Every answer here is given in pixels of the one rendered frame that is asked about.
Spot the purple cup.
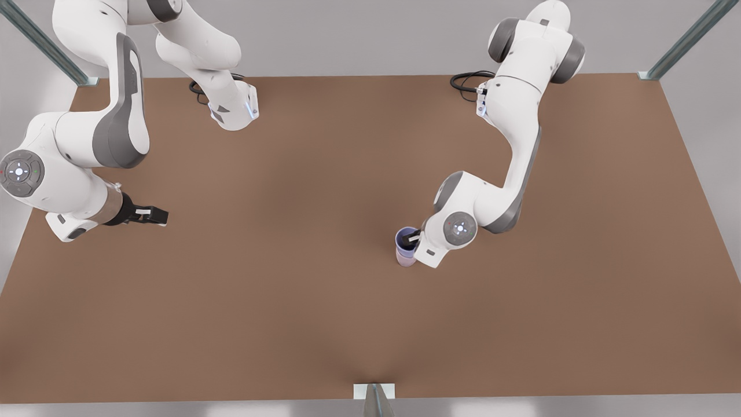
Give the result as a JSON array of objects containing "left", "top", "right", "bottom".
[{"left": 395, "top": 226, "right": 421, "bottom": 259}]

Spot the silver frame post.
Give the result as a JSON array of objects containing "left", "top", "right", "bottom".
[
  {"left": 637, "top": 0, "right": 741, "bottom": 81},
  {"left": 0, "top": 0, "right": 100, "bottom": 87},
  {"left": 353, "top": 382, "right": 397, "bottom": 417}
]

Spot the black cable loop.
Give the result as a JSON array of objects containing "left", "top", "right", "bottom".
[
  {"left": 189, "top": 73, "right": 245, "bottom": 106},
  {"left": 450, "top": 70, "right": 497, "bottom": 103}
]

